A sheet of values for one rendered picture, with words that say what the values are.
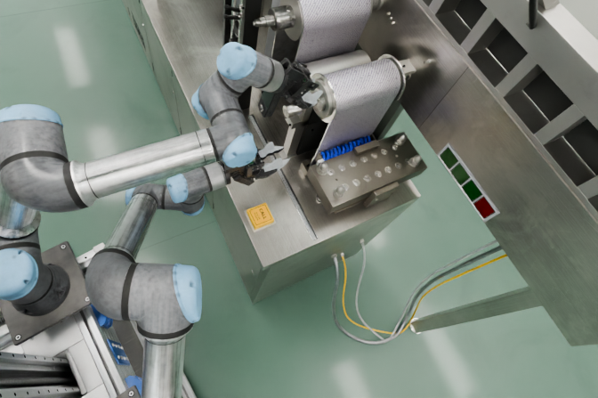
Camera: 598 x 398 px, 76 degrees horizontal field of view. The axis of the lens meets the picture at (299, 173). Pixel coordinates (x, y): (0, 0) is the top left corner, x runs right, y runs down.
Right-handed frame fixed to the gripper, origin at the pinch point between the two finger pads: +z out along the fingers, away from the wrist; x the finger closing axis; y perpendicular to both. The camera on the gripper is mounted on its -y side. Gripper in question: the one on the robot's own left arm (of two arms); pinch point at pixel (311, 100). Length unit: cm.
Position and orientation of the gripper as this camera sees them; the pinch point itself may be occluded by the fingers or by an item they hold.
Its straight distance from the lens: 111.5
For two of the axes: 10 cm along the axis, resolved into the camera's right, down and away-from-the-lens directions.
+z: 5.5, 0.5, 8.3
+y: 7.1, -5.6, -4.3
